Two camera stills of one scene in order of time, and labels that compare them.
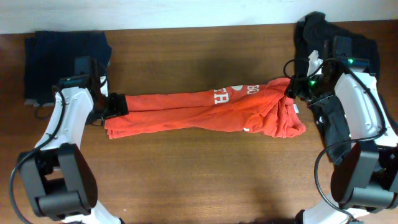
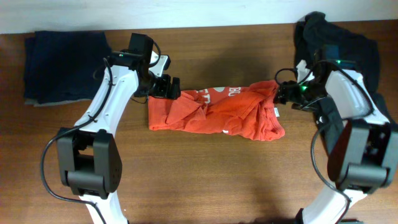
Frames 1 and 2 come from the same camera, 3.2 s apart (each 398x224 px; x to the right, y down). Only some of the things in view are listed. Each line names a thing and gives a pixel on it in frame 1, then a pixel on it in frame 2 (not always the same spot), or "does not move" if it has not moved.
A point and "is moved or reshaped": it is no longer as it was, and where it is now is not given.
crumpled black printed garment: x=313 y=33 does not move
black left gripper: x=117 y=104 -> x=164 y=89
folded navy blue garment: x=49 y=57 does not move
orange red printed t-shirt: x=263 y=107 is moved or reshaped
